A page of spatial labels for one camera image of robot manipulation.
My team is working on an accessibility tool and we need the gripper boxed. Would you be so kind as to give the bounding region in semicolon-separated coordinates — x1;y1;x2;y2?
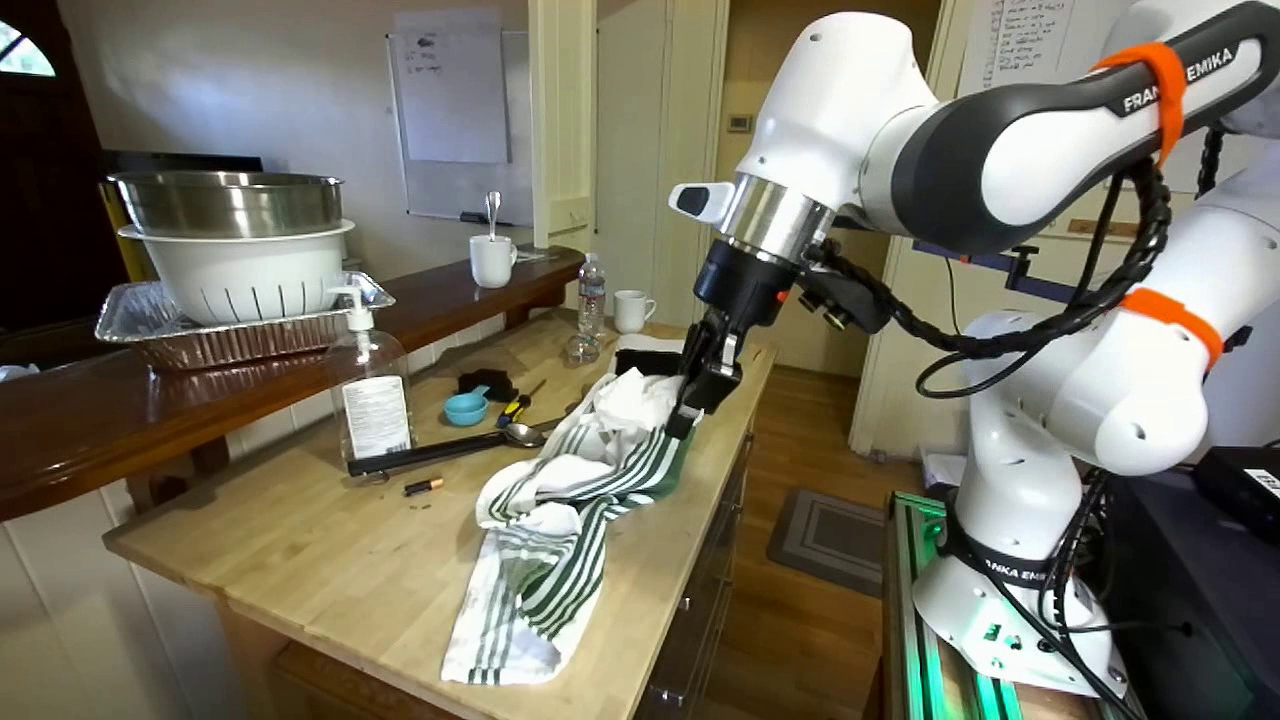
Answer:
666;240;802;442

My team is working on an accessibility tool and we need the crumpled white napkin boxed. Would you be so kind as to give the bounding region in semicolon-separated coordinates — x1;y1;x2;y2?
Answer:
583;368;691;441

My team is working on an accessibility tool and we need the black flat pouch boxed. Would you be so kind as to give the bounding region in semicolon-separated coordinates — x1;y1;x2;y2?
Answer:
613;347;688;380

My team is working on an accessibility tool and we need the white mug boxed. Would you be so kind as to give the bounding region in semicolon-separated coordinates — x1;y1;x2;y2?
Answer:
469;234;520;290
612;289;659;335

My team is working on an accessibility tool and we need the clear plastic water bottle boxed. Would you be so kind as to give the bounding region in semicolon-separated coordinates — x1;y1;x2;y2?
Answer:
577;252;609;342

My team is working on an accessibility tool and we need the grey door mat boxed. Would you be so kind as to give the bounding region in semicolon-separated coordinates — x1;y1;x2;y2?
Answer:
766;487;888;599

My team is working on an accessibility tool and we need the green striped white towel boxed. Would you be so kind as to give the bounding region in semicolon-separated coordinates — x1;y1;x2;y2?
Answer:
440;375;697;689

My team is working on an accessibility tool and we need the black cloth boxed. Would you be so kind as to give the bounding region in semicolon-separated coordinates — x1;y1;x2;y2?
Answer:
457;368;520;404

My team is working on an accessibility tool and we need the blue measuring cup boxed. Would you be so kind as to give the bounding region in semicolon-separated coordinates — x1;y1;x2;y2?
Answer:
442;385;492;429

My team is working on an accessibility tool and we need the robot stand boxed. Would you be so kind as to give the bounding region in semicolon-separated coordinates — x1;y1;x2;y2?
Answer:
882;470;1280;720

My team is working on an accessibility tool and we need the blue bar clamp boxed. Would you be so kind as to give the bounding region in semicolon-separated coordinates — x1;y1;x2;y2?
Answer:
911;238;1083;303

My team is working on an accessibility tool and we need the whiteboard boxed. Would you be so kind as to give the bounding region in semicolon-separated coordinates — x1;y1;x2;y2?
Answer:
386;30;535;227

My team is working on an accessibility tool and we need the clear pump soap bottle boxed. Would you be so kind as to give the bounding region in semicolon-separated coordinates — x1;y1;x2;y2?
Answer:
325;284;417;473

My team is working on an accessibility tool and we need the white paper sheet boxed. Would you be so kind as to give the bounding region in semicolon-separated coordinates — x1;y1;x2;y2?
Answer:
392;8;510;165

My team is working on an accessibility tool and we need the handwritten paper list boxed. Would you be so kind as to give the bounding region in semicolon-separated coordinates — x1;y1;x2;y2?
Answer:
957;0;1151;98

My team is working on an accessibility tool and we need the white colander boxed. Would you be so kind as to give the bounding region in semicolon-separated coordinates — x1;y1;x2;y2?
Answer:
117;219;357;327

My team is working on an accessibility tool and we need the aluminium foil tray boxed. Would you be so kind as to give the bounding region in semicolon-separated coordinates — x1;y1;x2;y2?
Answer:
94;271;397;374

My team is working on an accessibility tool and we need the stainless steel bowl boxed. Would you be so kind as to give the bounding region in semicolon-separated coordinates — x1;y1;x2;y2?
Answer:
105;169;346;240

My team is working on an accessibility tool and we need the black power brick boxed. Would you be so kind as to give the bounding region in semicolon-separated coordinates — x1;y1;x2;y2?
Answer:
1194;445;1280;518

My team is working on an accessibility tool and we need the dark wooden door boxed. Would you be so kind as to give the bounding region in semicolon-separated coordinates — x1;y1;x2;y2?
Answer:
0;0;133;333

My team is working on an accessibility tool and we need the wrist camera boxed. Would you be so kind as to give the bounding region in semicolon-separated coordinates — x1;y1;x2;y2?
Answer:
797;268;893;337

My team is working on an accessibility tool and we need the black-handled large spoon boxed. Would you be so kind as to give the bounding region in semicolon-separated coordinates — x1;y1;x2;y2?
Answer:
346;422;549;479

